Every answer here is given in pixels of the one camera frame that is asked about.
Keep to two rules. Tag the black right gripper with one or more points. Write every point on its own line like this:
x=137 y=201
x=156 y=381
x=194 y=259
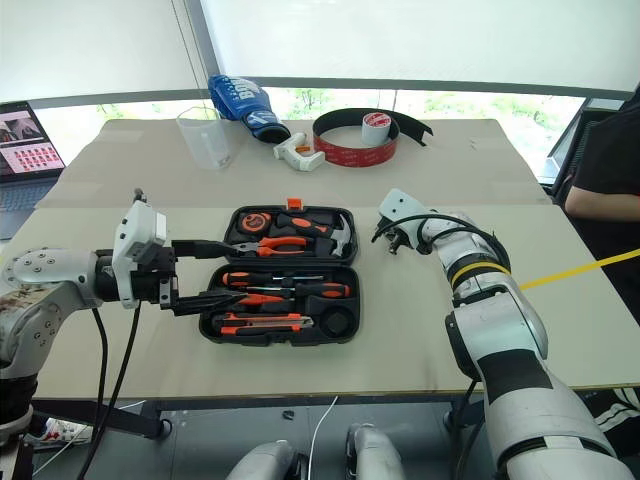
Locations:
x=402 y=239

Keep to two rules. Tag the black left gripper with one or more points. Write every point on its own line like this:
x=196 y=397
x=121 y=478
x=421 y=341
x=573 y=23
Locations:
x=155 y=282

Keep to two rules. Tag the black orange claw hammer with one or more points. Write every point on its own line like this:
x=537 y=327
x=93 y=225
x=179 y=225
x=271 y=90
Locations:
x=305 y=226

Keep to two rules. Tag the large black orange screwdriver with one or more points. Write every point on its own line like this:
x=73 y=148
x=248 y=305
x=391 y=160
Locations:
x=320 y=290

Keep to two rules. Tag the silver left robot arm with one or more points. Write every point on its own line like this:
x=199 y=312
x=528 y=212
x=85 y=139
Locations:
x=45 y=280

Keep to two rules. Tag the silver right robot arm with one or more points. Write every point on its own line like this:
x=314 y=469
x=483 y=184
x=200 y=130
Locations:
x=500 y=310

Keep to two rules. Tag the black tool case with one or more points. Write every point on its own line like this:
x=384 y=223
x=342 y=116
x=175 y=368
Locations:
x=345 y=320

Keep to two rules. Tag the small orange black screwdriver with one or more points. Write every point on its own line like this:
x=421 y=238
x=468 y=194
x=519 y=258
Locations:
x=245 y=278

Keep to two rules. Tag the black orange tape measure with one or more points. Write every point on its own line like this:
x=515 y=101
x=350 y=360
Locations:
x=255 y=222

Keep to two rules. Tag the orange black utility knife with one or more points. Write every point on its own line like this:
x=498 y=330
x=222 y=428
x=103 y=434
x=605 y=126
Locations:
x=265 y=324

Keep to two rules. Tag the large black red tape roll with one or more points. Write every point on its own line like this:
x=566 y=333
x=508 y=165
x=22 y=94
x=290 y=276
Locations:
x=350 y=156

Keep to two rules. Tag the black electrical tape roll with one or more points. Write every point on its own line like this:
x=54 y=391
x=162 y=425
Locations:
x=336 y=322

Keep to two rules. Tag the small red white tape roll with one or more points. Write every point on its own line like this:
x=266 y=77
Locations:
x=376 y=130

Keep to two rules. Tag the white plastic hand tool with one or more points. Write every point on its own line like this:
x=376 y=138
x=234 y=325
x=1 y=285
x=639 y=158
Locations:
x=300 y=159

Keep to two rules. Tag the clear plastic measuring cup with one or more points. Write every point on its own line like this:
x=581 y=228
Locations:
x=207 y=140

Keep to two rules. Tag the blue boxing glove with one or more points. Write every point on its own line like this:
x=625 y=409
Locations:
x=245 y=102

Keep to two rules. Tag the silver rounded robot leg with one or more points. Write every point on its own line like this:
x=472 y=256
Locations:
x=260 y=462
x=372 y=452

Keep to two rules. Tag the black office chair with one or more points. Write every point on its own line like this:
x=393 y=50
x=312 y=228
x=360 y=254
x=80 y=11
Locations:
x=575 y=150

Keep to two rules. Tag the white red shoe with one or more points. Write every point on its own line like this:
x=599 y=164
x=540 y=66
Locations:
x=60 y=432

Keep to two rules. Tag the open laptop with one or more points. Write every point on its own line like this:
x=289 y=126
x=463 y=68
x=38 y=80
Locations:
x=25 y=145

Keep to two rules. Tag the person in black shirt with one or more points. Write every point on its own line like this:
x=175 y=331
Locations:
x=610 y=170

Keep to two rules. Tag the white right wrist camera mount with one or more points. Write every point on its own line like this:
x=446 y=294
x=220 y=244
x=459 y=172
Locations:
x=400 y=205

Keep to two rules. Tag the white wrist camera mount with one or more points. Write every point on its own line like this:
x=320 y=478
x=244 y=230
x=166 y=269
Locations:
x=400 y=205
x=137 y=230

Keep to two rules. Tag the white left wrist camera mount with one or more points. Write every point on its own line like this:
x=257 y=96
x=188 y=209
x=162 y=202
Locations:
x=137 y=230

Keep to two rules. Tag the black table frame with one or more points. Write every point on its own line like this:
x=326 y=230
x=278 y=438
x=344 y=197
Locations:
x=115 y=417

